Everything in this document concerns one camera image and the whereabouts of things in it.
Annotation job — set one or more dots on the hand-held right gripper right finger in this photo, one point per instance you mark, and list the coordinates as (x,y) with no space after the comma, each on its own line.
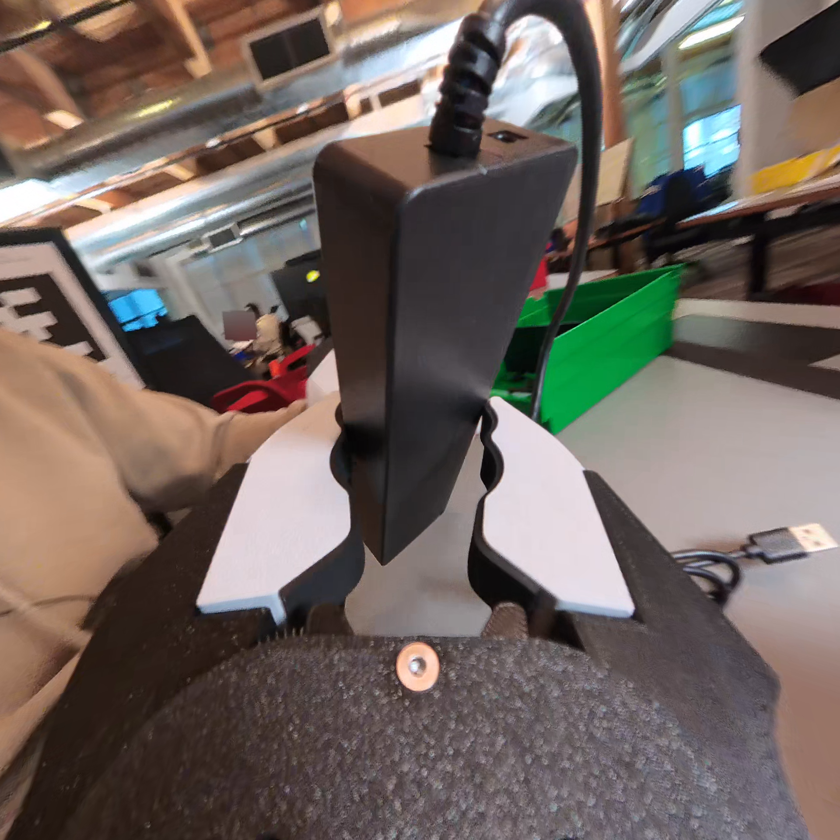
(551,525)

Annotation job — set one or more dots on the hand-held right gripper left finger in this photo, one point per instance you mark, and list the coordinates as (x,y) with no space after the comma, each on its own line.
(282,525)

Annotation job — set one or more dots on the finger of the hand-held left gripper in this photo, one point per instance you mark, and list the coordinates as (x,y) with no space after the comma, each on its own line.
(323,384)

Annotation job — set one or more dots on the black adapter box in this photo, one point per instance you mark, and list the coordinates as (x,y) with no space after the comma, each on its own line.
(426,328)

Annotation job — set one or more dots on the person's left forearm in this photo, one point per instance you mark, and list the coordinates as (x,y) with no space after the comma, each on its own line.
(79,426)

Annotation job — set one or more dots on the person's left hand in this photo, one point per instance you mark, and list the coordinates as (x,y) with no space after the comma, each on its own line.
(269,415)

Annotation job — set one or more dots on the blue lit monitor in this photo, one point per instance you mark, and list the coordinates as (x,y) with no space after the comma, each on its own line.
(136,308)

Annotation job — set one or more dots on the green plastic bin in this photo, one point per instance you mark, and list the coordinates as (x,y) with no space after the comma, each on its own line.
(610,328)

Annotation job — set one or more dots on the person's beige clothing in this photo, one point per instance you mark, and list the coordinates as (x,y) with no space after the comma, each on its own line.
(46,656)

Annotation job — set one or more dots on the ceiling vent unit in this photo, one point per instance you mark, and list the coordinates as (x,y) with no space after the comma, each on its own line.
(289,46)

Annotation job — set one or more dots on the blue bag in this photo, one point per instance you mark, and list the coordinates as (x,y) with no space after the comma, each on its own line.
(682,197)

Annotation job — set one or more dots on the background wooden desk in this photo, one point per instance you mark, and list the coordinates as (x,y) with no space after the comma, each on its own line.
(761,216)

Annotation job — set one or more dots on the yellow box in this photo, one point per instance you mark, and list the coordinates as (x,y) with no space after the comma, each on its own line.
(794,170)

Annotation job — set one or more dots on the silver ceiling duct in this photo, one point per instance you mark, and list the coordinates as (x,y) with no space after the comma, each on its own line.
(197,197)

